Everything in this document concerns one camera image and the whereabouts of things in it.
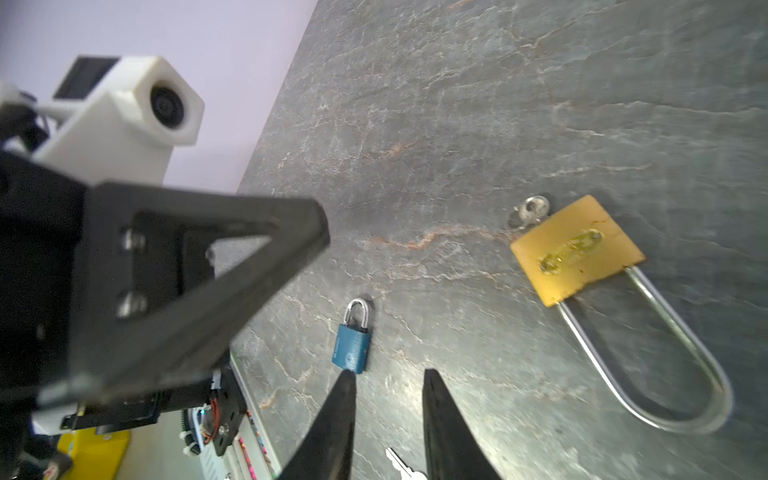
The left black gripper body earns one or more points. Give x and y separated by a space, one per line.
41 223

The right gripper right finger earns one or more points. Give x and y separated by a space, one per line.
451 451

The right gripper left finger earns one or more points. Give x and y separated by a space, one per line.
327 449

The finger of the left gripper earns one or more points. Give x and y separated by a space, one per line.
164 279

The brass padlock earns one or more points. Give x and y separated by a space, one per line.
581 245

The silver key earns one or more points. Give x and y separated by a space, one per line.
531 212

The small key near blue padlock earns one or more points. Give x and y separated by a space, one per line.
406 472

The blue padlock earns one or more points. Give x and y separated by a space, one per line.
353 337

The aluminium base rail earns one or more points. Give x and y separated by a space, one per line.
225 432

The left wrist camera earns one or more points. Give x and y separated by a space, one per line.
112 118

